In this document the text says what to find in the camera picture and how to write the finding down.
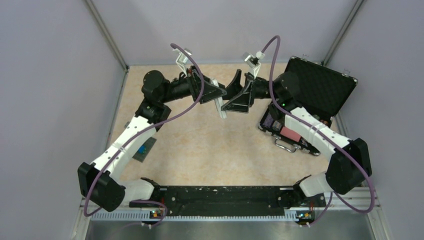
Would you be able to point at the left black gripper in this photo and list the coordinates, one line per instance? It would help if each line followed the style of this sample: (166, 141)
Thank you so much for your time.
(211, 91)

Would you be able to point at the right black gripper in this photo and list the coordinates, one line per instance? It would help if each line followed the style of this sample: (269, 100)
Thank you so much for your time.
(240, 103)

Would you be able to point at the white remote control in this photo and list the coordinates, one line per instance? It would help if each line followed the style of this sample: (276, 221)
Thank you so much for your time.
(219, 101)

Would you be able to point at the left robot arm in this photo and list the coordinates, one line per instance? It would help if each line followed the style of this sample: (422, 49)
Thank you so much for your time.
(163, 101)

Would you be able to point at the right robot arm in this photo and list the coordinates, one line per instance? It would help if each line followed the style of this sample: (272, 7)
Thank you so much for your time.
(349, 160)

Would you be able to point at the pink card box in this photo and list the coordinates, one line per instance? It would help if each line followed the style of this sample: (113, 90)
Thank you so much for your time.
(290, 134)

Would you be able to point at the black aluminium case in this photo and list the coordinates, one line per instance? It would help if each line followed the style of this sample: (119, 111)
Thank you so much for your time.
(323, 92)

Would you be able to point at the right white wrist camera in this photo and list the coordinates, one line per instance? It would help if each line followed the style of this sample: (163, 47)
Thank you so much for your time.
(254, 62)

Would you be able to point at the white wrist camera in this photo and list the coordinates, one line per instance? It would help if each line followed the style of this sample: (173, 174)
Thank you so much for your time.
(254, 62)
(182, 59)

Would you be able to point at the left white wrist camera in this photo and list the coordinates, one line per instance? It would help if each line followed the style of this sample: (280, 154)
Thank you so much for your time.
(182, 59)

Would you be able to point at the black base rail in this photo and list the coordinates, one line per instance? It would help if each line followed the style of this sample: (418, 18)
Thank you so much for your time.
(203, 203)

